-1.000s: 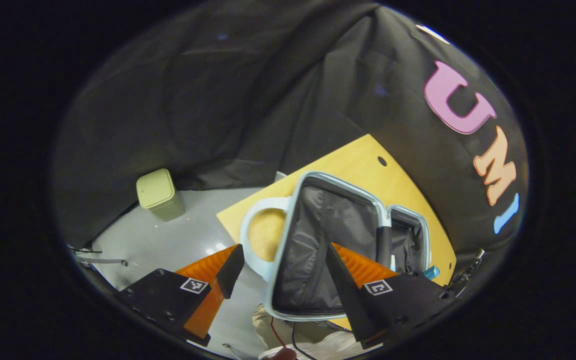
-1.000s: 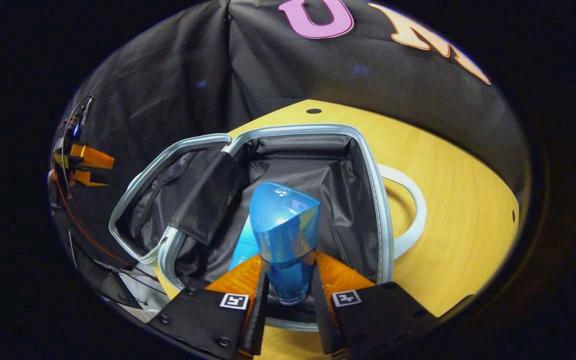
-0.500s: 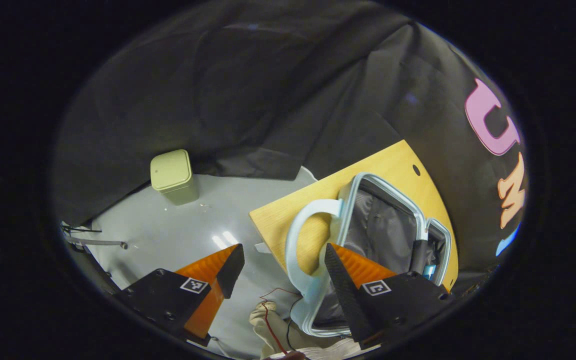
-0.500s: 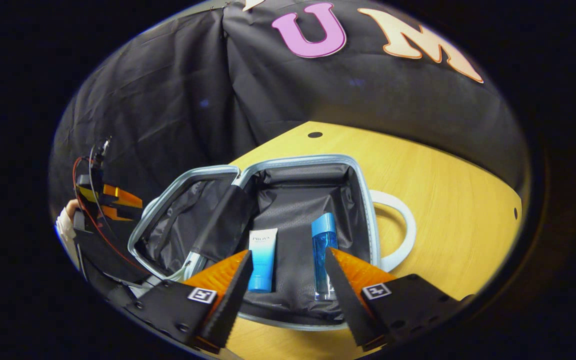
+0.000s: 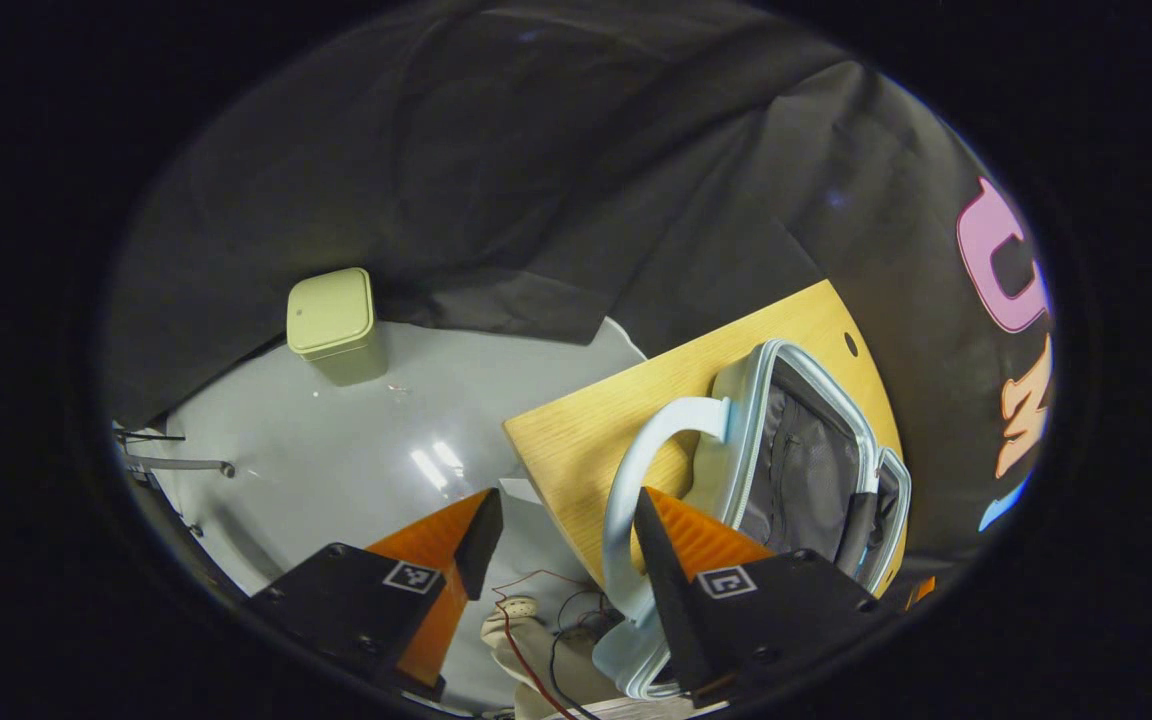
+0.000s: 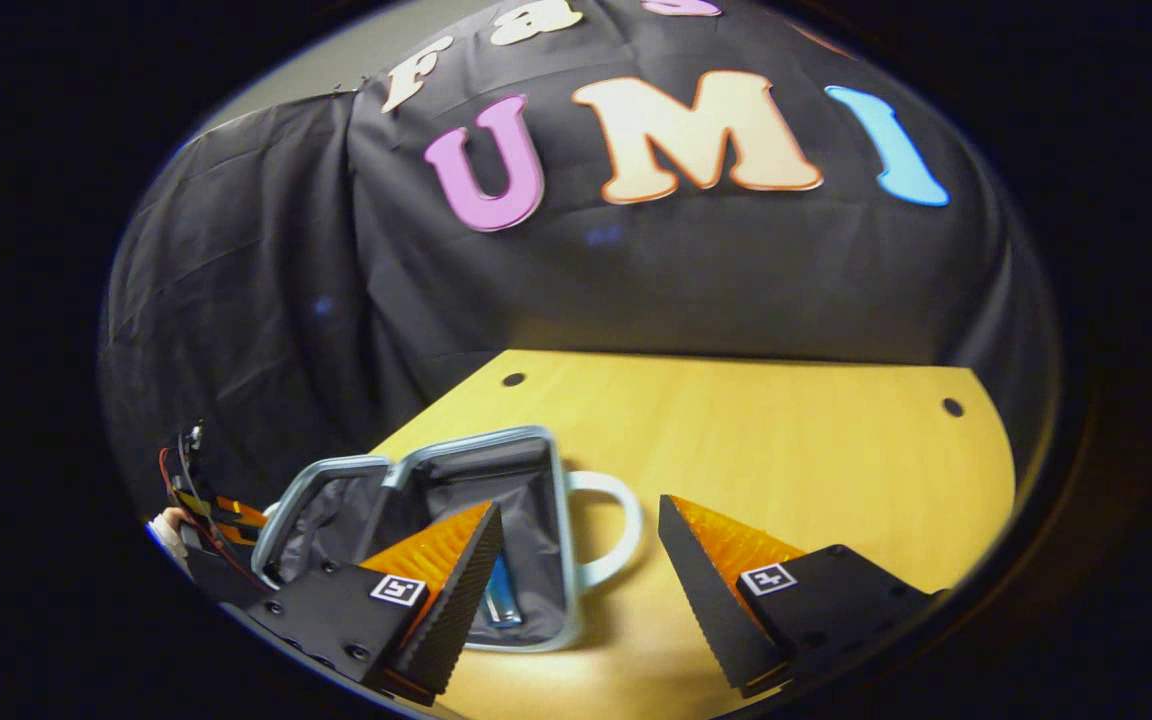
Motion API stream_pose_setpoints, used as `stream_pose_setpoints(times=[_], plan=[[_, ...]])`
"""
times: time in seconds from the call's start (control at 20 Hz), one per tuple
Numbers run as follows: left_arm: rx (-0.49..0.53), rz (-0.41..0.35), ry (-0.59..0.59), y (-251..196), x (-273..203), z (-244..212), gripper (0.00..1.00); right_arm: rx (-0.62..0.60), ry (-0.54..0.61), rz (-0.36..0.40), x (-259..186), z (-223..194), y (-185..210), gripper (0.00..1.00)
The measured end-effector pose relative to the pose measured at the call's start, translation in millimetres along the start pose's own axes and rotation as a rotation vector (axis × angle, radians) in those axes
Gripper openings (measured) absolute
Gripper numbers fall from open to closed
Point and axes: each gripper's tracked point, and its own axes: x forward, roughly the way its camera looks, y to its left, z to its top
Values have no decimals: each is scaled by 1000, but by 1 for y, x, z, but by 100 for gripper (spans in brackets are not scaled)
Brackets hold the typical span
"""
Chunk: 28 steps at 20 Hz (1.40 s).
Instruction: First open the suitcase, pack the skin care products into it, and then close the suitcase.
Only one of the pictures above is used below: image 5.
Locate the thin black rod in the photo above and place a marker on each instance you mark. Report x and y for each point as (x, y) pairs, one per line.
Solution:
(151, 437)

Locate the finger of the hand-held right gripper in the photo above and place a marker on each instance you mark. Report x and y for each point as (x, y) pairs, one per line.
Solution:
(921, 590)

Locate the light blue suitcase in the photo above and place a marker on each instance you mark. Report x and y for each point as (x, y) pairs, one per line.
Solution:
(806, 480)

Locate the pale green lidded bin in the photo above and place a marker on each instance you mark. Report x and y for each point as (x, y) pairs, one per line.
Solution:
(331, 315)

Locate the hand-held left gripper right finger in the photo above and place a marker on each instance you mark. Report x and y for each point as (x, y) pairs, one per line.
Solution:
(671, 600)

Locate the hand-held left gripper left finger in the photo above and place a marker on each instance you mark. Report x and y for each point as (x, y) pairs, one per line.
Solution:
(481, 545)

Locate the black backdrop cloth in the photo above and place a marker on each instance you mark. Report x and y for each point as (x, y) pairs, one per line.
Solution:
(536, 200)

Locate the grey metal bar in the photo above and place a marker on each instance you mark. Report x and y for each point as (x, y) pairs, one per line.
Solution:
(176, 463)

